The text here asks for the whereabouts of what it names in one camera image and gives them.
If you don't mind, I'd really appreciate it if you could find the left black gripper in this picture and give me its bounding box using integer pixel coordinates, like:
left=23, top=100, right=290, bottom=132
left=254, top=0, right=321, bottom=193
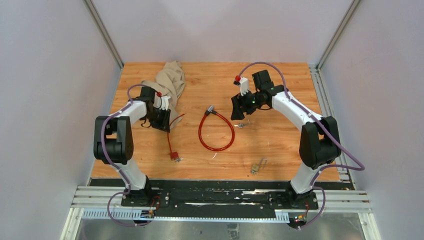
left=144, top=107, right=171, bottom=133

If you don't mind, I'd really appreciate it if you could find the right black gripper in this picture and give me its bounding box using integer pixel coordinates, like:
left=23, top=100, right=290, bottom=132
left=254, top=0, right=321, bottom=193
left=231, top=88, right=262, bottom=121

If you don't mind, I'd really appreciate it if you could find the silver key with ring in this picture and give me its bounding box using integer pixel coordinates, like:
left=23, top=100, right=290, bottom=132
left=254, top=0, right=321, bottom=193
left=233, top=122, right=250, bottom=129

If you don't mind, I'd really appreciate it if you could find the red cable lock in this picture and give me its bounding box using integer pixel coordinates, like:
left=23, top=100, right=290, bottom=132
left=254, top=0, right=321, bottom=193
left=197, top=105, right=236, bottom=152

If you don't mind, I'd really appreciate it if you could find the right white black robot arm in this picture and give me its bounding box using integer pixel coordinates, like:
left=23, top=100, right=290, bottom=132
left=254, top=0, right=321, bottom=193
left=230, top=70, right=341, bottom=209

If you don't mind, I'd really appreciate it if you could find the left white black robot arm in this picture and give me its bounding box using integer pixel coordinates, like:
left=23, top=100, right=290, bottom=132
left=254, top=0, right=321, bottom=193
left=93, top=84, right=171, bottom=207

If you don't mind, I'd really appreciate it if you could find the beige cloth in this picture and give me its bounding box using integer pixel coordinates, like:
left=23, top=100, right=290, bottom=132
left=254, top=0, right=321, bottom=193
left=140, top=60, right=186, bottom=129

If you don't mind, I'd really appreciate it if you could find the brass padlock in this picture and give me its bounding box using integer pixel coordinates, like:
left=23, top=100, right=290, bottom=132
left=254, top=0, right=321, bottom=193
left=250, top=157, right=268, bottom=175

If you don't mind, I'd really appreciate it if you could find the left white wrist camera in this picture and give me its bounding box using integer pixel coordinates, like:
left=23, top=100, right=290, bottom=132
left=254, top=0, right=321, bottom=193
left=156, top=92, right=172, bottom=110

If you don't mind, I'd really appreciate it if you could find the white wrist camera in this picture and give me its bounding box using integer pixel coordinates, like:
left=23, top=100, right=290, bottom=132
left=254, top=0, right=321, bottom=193
left=233, top=75, right=250, bottom=96
left=156, top=92, right=172, bottom=110

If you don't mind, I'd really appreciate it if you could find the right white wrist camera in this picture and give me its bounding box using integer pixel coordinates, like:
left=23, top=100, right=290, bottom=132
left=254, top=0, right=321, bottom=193
left=233, top=75, right=250, bottom=96

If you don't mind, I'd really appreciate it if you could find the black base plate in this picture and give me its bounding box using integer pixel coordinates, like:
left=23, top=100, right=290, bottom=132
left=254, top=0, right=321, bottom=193
left=88, top=178, right=357, bottom=220

